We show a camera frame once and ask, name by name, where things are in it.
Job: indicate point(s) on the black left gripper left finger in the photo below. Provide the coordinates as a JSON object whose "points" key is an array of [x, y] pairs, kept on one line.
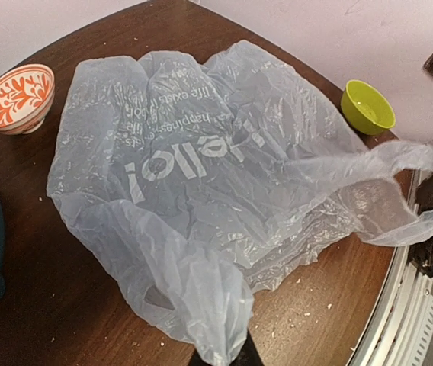
{"points": [[196, 360]]}

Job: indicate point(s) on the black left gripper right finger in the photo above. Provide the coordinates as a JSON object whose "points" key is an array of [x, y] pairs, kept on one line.
{"points": [[248, 355]]}

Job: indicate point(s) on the translucent grey plastic bag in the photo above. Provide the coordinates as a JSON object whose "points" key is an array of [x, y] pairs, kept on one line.
{"points": [[196, 185]]}

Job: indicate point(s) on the yellow plastic bowl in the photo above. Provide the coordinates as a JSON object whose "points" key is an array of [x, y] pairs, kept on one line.
{"points": [[366, 109]]}

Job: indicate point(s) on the orange patterned ceramic bowl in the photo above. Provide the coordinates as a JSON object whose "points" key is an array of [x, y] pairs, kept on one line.
{"points": [[26, 96]]}

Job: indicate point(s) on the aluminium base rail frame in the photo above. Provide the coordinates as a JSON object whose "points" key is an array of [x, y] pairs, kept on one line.
{"points": [[400, 327]]}

